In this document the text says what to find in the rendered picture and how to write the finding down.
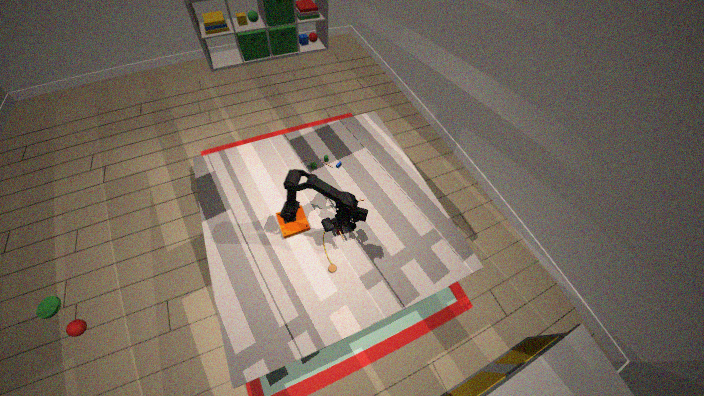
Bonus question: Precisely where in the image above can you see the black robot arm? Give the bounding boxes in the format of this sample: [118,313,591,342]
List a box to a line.
[280,169,368,234]

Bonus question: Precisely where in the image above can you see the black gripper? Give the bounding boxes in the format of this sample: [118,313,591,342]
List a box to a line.
[321,210,359,232]

